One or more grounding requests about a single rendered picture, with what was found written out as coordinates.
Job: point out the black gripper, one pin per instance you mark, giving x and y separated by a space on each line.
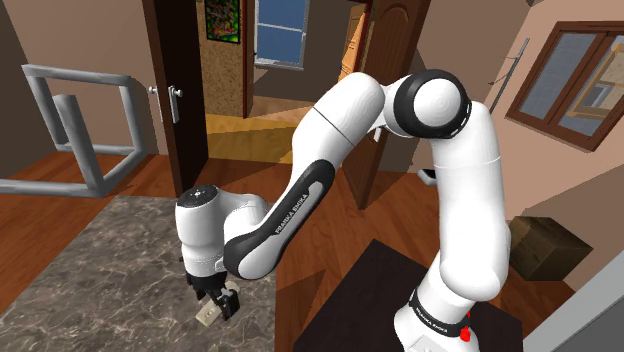
207 281

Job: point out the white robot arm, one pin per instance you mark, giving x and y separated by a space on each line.
468 195

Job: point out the beige rectangular block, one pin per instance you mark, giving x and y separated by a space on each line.
207 315

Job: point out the dark robot stand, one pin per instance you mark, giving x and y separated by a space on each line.
360 302

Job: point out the white framed window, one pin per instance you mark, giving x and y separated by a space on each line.
282 34

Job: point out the brown wooden door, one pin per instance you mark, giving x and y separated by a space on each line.
390 44

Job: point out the brown cardboard box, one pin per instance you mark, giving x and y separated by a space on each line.
546 248

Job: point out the brown framed window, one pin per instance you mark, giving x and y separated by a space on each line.
560 78

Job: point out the grey metal frame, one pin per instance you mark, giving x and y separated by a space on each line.
78 146

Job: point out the colourful wall picture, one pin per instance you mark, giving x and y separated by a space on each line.
222 20

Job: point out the grey wall rail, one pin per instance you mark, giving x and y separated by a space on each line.
509 75

